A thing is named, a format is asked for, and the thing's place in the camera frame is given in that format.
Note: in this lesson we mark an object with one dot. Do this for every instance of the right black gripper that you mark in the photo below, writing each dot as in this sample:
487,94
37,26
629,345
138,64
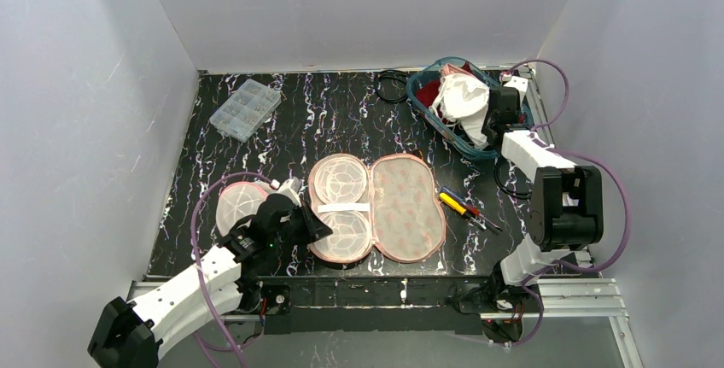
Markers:
493,125

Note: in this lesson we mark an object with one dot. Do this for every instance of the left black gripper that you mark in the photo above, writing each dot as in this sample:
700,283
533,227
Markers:
305,224

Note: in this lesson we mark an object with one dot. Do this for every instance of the white bra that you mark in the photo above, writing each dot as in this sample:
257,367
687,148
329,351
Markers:
463,100

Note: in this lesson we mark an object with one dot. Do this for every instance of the floral mesh laundry bag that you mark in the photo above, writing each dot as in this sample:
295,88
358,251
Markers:
390,206

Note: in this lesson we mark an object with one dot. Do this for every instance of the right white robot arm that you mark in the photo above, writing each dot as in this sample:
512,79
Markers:
565,203

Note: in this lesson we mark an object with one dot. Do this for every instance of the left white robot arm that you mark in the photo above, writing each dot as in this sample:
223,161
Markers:
140,332

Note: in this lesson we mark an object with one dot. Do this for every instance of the white round mesh laundry bag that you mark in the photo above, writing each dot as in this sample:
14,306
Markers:
237,201

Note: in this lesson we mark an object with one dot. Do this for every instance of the pink bra in basin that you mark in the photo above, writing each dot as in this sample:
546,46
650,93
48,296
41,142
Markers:
450,71

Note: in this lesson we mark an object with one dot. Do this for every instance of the teal plastic basin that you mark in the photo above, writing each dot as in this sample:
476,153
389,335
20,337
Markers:
447,128

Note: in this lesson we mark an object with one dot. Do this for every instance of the dark red cloth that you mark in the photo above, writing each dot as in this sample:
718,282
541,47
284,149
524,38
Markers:
455,95

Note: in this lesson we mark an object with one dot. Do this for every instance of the clear plastic compartment box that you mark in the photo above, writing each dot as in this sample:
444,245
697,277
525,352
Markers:
244,112

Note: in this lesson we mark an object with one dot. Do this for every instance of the yellow handled screwdriver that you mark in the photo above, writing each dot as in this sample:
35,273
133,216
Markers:
459,207

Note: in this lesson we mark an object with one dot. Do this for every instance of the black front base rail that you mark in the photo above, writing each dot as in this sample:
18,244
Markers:
422,303

